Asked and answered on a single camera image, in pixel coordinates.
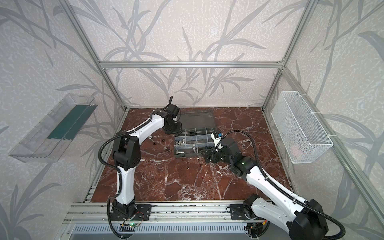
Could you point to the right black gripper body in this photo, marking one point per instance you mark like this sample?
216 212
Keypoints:
210 154

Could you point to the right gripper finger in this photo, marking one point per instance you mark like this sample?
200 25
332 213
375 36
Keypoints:
207 155
216 158

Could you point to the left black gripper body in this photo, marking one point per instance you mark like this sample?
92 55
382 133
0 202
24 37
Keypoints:
171 128

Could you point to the grey plastic compartment organizer box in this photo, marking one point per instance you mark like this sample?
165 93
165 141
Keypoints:
197 128

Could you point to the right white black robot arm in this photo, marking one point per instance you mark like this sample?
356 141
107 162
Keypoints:
301 219

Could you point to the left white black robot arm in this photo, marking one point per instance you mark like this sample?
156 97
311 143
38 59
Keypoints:
126 154

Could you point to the silver screws inside organizer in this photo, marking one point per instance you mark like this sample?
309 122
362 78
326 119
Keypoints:
180 143

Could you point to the pile of black nuts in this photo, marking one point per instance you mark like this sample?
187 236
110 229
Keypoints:
159 142

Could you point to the green electronics board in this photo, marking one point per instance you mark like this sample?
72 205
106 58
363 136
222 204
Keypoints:
129 227

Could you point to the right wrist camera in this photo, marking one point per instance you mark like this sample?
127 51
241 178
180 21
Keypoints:
217 138

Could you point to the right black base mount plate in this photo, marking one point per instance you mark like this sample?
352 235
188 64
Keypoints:
238 213

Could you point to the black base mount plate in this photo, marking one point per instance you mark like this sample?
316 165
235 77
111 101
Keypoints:
238 213
131 212

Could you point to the white wire mesh basket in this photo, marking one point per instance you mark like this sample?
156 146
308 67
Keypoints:
303 136

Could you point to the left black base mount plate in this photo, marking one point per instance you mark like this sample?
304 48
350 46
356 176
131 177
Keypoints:
131 212

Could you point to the aluminium cage frame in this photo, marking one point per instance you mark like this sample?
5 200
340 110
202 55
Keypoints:
360 180

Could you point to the aluminium front rail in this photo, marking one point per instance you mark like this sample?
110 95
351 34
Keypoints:
214 212

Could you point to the clear plastic wall bin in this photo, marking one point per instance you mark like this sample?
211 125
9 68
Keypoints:
50 138

